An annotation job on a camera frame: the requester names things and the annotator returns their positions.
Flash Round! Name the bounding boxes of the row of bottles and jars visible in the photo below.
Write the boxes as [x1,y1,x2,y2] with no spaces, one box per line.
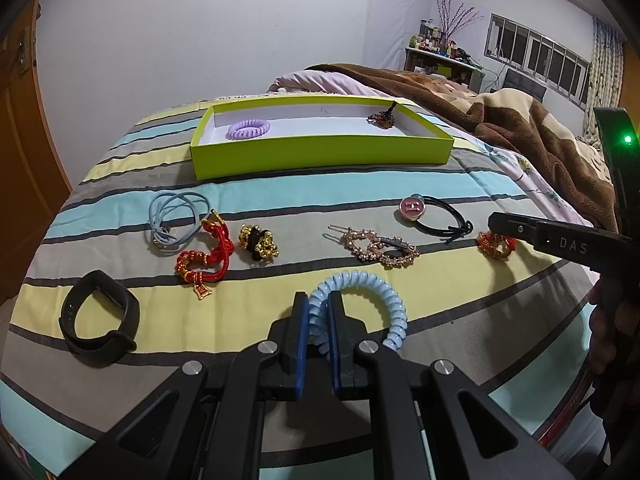
[409,17,481,64]

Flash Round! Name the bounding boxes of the dark brown hair claw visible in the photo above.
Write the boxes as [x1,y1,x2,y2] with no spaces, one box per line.
[366,100,401,130]

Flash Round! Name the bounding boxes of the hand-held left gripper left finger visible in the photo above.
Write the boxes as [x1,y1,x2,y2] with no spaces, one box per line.
[62,291,307,480]

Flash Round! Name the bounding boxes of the patterned curtain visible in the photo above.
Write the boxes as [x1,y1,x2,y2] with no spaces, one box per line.
[582,15,629,147]

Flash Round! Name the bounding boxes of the light blue spiral hair tie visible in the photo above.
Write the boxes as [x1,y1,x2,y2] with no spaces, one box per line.
[307,269,406,357]

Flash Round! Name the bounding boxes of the person's right hand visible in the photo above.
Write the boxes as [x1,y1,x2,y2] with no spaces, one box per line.
[588,285,621,377]

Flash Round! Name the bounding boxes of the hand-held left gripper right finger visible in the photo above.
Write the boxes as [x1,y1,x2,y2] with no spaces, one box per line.
[327,291,576,480]

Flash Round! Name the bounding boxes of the black chair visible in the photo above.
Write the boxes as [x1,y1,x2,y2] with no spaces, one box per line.
[503,67,549,102]

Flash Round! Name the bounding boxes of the light blue cord hair tie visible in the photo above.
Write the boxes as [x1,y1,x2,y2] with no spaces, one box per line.
[148,189,217,256]

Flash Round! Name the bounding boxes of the pale floral quilt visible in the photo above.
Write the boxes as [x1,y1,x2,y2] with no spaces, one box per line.
[420,110,596,229]

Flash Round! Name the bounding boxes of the purple flower branches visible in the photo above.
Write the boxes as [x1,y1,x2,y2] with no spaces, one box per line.
[434,0,486,41]

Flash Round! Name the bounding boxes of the red orange beaded bracelet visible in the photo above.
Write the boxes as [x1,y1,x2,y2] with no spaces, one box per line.
[476,230,517,261]

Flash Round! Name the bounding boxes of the purple spiral hair tie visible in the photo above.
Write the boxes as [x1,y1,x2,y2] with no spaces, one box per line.
[225,118,272,141]

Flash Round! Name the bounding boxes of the white wall shelf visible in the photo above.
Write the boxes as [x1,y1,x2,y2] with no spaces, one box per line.
[403,46,486,92]

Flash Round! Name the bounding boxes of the metal door latch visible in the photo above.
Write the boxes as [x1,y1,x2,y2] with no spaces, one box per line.
[18,29,40,77]

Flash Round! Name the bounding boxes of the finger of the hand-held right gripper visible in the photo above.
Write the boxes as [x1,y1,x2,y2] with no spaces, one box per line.
[487,211,633,267]

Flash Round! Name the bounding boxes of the orange wooden door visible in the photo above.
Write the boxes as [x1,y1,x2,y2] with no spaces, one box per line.
[0,0,74,307]

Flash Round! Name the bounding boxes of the lime green shallow box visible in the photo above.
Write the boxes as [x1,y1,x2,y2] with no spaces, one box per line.
[190,93,456,182]

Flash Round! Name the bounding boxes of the barred window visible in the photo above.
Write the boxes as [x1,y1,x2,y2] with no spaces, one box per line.
[482,12,594,109]

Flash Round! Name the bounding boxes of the gold and black hair tie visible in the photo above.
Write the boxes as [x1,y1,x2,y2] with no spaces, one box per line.
[236,223,279,264]

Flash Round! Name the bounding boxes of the black wristband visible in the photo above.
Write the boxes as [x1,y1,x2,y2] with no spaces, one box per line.
[58,269,141,356]

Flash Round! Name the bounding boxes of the pink button black hair tie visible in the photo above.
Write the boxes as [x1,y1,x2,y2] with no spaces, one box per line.
[398,192,474,245]

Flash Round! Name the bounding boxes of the brown fleece blanket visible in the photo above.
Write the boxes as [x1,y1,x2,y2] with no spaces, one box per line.
[305,62,619,234]

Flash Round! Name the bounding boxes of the pink pillow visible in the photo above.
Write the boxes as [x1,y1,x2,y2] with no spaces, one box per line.
[267,69,382,99]

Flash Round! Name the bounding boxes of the rhinestone hair clip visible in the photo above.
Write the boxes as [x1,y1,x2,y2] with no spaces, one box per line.
[327,224,419,267]

